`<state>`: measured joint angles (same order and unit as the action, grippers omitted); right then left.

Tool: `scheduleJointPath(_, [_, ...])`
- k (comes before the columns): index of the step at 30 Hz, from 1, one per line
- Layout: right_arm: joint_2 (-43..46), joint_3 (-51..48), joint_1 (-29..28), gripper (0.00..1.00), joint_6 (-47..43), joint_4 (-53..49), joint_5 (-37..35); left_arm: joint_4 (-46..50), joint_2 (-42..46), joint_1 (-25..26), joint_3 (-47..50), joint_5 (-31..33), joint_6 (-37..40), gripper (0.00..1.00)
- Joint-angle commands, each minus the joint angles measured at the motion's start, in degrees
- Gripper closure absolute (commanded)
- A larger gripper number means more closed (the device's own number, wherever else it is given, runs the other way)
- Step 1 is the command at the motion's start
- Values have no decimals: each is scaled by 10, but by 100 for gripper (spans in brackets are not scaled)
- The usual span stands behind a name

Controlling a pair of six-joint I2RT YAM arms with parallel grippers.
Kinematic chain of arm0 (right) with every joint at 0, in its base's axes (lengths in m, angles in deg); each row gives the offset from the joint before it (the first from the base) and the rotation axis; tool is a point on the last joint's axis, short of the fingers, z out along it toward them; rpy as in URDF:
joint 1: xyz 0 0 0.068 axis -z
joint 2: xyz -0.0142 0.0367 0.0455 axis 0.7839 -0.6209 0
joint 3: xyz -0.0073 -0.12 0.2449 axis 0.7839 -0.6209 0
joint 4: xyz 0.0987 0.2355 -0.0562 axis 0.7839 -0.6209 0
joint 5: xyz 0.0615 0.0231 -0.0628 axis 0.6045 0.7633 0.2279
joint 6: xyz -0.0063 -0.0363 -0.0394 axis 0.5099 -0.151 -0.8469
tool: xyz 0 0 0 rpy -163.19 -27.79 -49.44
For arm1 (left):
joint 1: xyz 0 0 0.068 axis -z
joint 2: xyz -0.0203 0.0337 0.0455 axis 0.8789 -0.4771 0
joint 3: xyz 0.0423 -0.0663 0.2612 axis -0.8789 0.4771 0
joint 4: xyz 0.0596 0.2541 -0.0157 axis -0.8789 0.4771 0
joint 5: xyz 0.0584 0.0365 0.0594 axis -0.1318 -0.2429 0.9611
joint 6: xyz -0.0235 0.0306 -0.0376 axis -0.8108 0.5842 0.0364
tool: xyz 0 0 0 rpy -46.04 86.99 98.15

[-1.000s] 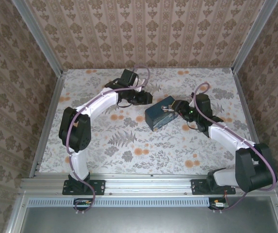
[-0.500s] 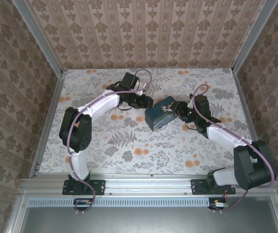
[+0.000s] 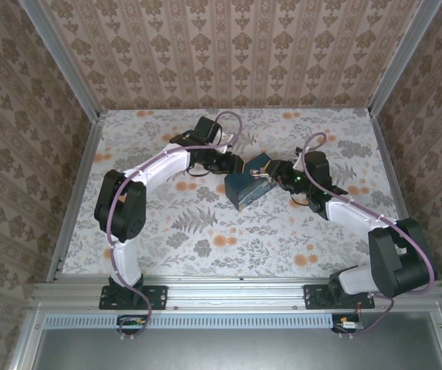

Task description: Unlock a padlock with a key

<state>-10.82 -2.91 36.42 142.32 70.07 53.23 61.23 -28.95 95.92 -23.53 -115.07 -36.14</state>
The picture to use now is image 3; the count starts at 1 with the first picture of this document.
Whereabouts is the starry night print box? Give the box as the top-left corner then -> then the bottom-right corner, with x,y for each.
224,152 -> 278,211

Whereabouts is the small connector board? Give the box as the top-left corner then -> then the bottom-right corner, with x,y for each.
332,314 -> 365,335
116,314 -> 149,335

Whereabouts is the grey metal sheet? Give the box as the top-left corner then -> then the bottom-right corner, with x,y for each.
31,326 -> 442,370

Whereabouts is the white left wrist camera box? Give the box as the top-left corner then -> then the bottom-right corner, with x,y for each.
218,130 -> 235,150

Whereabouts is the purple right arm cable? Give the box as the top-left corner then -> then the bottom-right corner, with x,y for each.
295,133 -> 437,337

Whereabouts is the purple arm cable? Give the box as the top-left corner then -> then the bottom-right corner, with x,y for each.
104,110 -> 244,337
295,133 -> 437,337

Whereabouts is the aluminium front rail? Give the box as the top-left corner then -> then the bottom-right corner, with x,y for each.
29,275 -> 442,314

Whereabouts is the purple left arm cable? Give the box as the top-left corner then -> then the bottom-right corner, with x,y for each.
104,110 -> 244,337

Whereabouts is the aluminium frame post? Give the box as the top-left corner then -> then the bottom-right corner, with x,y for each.
10,0 -> 103,119
368,0 -> 442,116

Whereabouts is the slotted grey cable duct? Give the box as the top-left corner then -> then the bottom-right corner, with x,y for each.
45,312 -> 365,329

